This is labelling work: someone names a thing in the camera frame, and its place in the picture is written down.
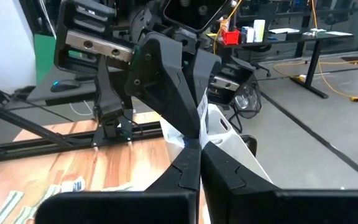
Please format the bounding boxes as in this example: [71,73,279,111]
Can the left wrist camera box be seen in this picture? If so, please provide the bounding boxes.
[163,0,234,34]

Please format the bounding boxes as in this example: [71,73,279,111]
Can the black office chair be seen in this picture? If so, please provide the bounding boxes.
[249,43,273,78]

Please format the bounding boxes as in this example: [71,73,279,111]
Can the grey desk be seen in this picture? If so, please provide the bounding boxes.
[26,65,101,106]

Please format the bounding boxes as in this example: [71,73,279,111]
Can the yellow power cord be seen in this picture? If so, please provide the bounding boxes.
[213,0,358,103]

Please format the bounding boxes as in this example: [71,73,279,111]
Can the white papers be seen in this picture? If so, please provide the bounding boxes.
[268,27,354,37]

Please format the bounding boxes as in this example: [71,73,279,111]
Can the white floor cable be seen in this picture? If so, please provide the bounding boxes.
[69,100,95,117]

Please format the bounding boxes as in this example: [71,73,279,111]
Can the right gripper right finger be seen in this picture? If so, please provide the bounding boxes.
[201,141,279,224]

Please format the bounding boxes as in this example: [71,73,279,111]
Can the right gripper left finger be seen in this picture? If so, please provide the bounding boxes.
[144,139,202,224]

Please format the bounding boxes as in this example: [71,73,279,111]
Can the green wall panel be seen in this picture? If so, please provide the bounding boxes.
[34,34,58,85]

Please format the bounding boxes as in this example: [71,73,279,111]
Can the light grey plastic bin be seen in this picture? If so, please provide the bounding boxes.
[205,104,273,184]

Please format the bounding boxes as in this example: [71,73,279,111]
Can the black computer mouse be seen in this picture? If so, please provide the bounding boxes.
[50,79,81,93]

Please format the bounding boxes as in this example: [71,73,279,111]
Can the black aluminium frame rail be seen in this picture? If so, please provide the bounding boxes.
[0,123,164,161]

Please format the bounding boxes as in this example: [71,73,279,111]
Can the white bottle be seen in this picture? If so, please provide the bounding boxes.
[253,19,266,43]

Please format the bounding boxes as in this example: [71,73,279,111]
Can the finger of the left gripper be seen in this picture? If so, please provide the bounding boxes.
[193,49,222,106]
[124,30,202,139]

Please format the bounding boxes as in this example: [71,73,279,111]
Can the red desk container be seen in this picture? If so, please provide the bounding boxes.
[221,27,241,46]

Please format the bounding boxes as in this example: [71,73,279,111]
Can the black background desk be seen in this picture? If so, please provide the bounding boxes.
[206,29,356,100]

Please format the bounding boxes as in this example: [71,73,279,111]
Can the white dark-label wipe packet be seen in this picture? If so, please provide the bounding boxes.
[60,176,86,194]

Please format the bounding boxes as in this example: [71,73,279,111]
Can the black floor fan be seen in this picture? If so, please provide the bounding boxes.
[228,73,263,133]

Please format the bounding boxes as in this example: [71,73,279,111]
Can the small white box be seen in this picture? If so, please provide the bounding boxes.
[241,26,255,44]

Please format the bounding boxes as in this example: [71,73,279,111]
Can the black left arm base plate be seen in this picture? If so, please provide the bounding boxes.
[91,119,164,147]

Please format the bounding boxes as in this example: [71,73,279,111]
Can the black rounded clamp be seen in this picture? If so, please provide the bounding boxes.
[241,134,258,157]

